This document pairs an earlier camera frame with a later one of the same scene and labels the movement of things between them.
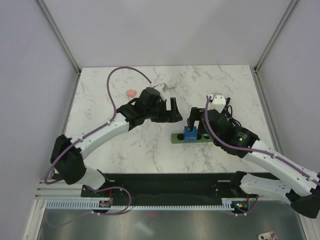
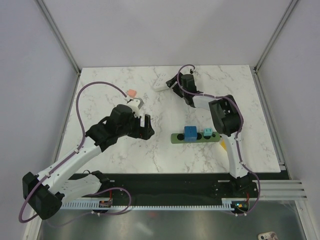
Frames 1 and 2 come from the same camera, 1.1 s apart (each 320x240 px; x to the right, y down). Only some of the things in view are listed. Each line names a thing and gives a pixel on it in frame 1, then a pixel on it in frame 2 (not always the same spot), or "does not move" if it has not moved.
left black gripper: [172, 116] to [141, 132]
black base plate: [164, 189] does not move
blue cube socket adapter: [190, 136] does not move
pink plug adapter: [131, 92] does not move
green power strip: [179, 138] does not move
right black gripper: [194, 115] to [171, 82]
